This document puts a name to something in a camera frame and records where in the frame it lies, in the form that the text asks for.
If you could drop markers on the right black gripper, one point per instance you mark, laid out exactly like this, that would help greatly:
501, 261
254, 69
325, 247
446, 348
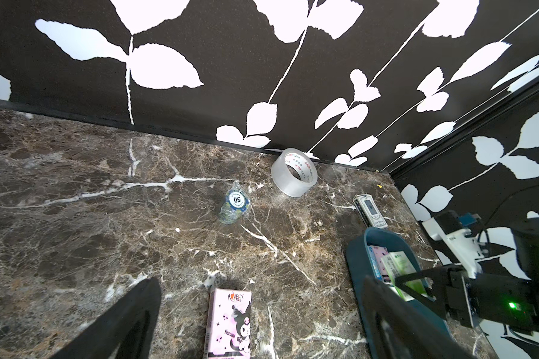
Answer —
449, 292

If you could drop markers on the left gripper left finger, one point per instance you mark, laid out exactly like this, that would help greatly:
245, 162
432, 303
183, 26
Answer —
126, 329

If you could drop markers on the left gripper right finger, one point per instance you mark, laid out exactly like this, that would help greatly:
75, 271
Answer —
396, 330

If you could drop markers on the green tissue pack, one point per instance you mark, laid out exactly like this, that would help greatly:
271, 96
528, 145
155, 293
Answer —
398, 264

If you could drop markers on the teal storage box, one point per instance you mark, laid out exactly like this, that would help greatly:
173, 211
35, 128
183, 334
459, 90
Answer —
359, 266

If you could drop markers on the blue tissue pack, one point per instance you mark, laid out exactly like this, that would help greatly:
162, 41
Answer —
376, 253

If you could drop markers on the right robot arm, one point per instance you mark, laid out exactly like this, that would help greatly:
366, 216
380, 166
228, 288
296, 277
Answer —
526, 238

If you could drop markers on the pink kuromi tissue pack top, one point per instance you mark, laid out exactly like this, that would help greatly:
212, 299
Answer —
229, 326

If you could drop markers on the small plastic bottle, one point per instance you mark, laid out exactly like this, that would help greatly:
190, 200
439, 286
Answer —
236, 204

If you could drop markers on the clear tape roll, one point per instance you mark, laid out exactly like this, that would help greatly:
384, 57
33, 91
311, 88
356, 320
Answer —
294, 173

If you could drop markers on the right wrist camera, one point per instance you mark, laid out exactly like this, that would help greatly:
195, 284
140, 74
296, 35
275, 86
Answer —
465, 237

